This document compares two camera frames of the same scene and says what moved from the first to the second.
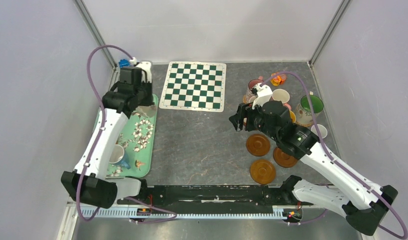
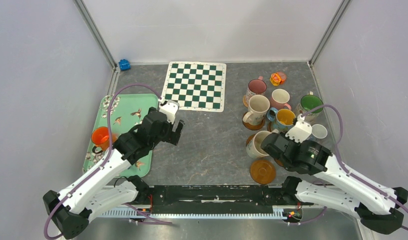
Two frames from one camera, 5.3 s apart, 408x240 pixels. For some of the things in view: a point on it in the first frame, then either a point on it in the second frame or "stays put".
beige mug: x=149 y=111 to x=254 y=148
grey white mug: x=323 y=131 stays put
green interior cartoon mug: x=304 y=117 stays put
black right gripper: x=247 y=117 to x=272 y=145
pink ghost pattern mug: x=252 y=83 stays put
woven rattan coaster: x=245 y=99 stays put
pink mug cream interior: x=282 y=95 stays put
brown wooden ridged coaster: x=262 y=172 stays put
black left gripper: x=148 y=101 to x=172 y=136
